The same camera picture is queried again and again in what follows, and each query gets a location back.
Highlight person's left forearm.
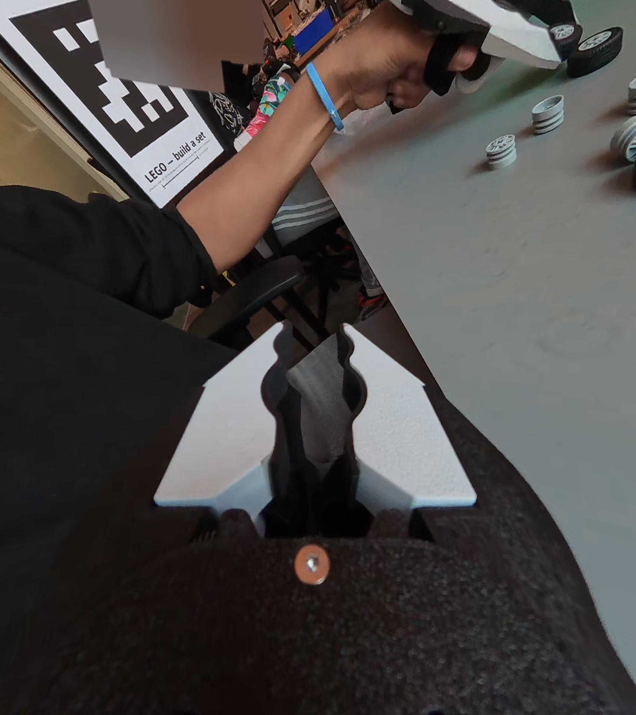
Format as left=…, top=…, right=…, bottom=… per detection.
left=175, top=64, right=346, bottom=274

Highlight blue wristband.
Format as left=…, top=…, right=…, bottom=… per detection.
left=305, top=61, right=346, bottom=133

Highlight blue box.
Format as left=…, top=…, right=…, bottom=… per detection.
left=294, top=8, right=334, bottom=54

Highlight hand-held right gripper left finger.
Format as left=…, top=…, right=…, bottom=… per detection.
left=153, top=321, right=296, bottom=531

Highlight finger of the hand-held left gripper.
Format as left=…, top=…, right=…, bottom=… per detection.
left=399, top=0, right=565, bottom=71
left=505, top=0, right=582, bottom=28

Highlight black office chair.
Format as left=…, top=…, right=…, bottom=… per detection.
left=186, top=254, right=304, bottom=350

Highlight person's left hand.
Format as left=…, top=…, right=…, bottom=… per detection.
left=318, top=3, right=437, bottom=123

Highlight person's black shirt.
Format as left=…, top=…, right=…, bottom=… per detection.
left=0, top=181, right=307, bottom=715

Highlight black framed marker sign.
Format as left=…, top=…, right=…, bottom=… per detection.
left=0, top=0, right=226, bottom=210

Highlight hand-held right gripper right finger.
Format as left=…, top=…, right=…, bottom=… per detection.
left=339, top=323, right=477, bottom=510

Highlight black lego wheel grey rim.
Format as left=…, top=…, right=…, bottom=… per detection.
left=567, top=26, right=624, bottom=79
left=548, top=22, right=584, bottom=62

